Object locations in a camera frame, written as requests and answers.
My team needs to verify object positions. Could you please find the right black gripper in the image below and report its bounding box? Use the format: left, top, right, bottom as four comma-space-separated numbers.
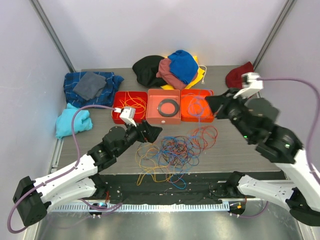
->
205, 87, 254, 141

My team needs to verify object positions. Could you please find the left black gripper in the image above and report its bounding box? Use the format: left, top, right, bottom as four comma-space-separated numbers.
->
115, 118, 162, 157

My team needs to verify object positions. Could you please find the yellow wire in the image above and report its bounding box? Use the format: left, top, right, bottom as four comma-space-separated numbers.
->
113, 91, 176, 186

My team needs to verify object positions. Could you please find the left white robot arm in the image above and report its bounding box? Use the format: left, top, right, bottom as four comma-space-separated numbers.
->
13, 120, 163, 227

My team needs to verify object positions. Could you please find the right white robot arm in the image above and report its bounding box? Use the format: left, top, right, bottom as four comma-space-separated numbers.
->
205, 89, 320, 227

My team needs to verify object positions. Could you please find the orange plastic box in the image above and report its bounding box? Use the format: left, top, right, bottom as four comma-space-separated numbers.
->
180, 89, 214, 123

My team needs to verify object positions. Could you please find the dark red cloth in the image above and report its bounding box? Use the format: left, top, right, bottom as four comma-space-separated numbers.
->
225, 61, 254, 89

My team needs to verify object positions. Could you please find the salmon pink drawer box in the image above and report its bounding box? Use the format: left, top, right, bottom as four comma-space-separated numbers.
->
145, 89, 181, 125

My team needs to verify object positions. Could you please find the yellow cloth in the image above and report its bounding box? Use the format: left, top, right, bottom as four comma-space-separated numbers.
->
160, 55, 206, 91

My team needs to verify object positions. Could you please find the red plastic box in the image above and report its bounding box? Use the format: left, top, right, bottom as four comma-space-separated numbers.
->
111, 91, 148, 125

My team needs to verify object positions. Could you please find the blue striped cloth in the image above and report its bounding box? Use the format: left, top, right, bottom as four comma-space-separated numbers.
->
63, 71, 124, 108

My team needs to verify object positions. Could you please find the pink cloth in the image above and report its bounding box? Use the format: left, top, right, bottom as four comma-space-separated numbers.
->
156, 58, 187, 90

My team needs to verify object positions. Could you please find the black cloth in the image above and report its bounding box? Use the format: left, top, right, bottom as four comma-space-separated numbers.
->
132, 55, 167, 88

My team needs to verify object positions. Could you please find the cyan cloth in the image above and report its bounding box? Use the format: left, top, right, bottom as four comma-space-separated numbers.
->
55, 103, 93, 139

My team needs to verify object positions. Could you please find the grey cloth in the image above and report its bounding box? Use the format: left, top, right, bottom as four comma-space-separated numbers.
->
73, 71, 107, 101

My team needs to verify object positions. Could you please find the white string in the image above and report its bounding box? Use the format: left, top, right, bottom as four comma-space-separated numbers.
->
198, 64, 208, 85

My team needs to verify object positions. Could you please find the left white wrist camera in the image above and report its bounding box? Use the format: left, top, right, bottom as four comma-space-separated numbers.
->
113, 106, 137, 127

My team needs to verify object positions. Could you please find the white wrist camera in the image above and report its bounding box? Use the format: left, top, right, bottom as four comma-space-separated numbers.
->
113, 106, 137, 127
233, 72, 264, 99

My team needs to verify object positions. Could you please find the brown wire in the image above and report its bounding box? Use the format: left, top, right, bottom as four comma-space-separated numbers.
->
162, 149, 198, 173

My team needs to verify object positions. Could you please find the grey coiled cable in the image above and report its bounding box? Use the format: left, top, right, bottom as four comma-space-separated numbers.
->
157, 98, 181, 117

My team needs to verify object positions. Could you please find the red wire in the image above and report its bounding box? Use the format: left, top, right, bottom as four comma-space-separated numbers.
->
166, 125, 219, 176

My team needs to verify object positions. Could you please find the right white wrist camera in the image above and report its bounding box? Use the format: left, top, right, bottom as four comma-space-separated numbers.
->
233, 72, 264, 99

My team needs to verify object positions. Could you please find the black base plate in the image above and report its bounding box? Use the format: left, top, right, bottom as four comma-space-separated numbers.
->
77, 171, 256, 204

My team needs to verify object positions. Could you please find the white slotted cable duct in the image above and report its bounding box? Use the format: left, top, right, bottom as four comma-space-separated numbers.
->
51, 201, 230, 213

